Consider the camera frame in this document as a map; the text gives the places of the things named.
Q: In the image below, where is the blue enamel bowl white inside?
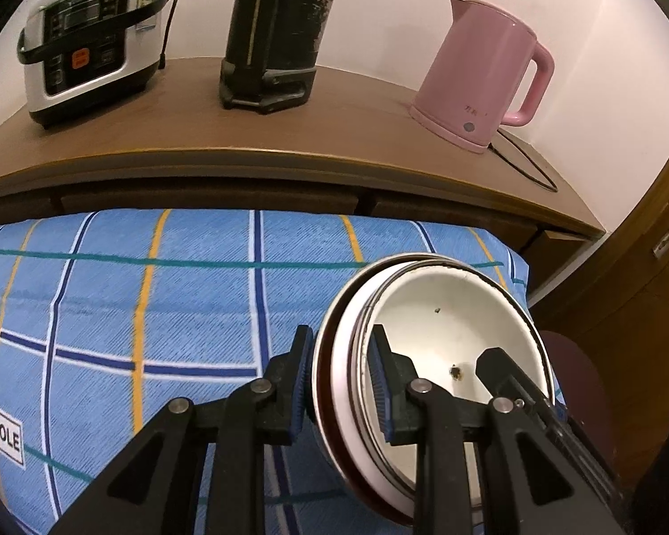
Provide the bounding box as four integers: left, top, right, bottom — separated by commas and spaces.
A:
352, 262, 553, 492

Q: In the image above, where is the stainless steel bowl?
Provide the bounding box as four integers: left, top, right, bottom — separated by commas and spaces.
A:
344, 257, 556, 505

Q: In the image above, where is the red plastic bowl pink inside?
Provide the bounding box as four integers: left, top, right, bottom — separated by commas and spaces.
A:
311, 252, 534, 525

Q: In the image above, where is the brown wooden door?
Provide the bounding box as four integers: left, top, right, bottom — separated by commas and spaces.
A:
532, 160, 669, 488

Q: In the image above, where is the brown wooden sideboard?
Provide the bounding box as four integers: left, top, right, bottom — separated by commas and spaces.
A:
0, 58, 603, 284

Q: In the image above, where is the pink electric kettle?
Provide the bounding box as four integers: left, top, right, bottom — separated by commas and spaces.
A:
409, 0, 555, 153

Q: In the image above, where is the black tall thermos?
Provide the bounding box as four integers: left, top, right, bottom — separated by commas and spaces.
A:
219, 0, 333, 114

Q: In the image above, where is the white black rice cooker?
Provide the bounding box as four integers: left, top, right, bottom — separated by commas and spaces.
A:
17, 0, 178, 129

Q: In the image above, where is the black kettle power cable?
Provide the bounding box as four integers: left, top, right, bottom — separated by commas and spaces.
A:
487, 127, 560, 193

